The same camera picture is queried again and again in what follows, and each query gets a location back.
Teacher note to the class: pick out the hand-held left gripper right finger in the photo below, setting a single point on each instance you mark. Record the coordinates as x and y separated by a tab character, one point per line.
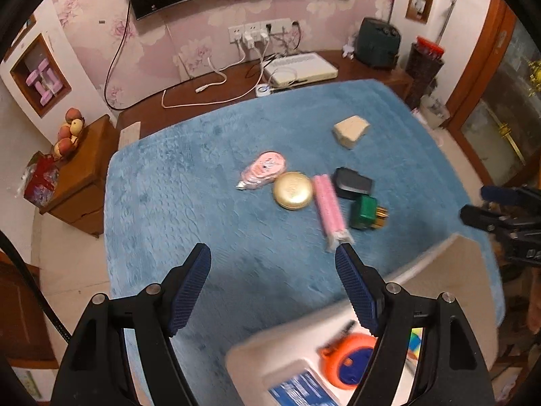
357	292

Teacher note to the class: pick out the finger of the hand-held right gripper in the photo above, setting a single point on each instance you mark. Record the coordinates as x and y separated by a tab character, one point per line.
477	215
501	194

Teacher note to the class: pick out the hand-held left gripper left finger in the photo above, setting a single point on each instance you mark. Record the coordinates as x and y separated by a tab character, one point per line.
188	292

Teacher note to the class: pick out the orange tape measure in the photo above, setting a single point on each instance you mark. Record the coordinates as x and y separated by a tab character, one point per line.
346	359

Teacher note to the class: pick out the white plastic tray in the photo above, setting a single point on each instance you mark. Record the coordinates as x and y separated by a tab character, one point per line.
443	279

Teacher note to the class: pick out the multicoloured puzzle cube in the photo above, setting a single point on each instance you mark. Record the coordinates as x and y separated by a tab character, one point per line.
415	346

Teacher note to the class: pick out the pink tube pack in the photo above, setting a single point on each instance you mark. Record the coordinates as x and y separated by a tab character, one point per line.
329	207

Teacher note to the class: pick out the blue tissue packet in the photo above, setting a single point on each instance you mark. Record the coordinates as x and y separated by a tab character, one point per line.
304	391

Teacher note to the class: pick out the green perfume bottle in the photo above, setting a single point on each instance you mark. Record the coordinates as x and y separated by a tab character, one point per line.
364	211

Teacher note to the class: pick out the blue plush blanket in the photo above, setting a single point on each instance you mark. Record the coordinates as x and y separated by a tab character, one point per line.
190	186

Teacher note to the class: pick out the white waste bin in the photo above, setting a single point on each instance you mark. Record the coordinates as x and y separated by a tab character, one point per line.
434	110

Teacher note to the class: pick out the black small box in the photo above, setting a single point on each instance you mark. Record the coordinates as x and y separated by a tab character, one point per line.
353	182

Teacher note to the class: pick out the gold round compact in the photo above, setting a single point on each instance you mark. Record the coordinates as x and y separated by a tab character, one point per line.
293	190

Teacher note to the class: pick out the pink correction tape packet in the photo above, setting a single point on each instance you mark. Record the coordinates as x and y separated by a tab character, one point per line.
264	169

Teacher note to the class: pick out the dark woven bin red lid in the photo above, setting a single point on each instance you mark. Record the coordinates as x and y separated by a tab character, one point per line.
424	72

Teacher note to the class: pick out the wooden side cabinet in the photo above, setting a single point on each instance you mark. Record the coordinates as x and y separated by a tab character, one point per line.
80	186

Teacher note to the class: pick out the beige wooden block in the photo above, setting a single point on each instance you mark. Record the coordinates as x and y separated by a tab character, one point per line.
351	132

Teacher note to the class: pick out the white paper sheet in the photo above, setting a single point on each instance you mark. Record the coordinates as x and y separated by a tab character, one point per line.
130	134

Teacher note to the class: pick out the wooden television stand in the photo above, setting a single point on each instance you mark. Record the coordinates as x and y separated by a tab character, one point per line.
186	114

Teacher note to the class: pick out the red tissue box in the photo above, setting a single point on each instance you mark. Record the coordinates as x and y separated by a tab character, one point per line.
40	182

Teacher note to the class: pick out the sheathed sword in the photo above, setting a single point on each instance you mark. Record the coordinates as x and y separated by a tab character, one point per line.
449	8

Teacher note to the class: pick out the dark green air fryer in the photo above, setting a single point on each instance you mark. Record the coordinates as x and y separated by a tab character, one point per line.
378	42

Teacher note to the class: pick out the bowl of fruit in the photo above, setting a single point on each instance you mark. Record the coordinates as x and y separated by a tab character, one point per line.
69	133

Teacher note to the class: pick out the small niche bottles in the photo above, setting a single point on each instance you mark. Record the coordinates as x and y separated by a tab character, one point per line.
421	0

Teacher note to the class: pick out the white small ornament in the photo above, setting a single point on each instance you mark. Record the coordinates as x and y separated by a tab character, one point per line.
350	46

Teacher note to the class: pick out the white set-top box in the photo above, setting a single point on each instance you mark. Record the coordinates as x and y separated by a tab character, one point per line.
302	67

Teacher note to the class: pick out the pink dumbbell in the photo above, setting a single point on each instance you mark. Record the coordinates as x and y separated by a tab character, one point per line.
50	76
38	86

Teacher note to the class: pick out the white plug chargers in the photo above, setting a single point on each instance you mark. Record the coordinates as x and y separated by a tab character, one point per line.
253	39

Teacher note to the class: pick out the white wall socket strip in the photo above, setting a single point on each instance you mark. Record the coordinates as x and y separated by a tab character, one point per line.
260	27

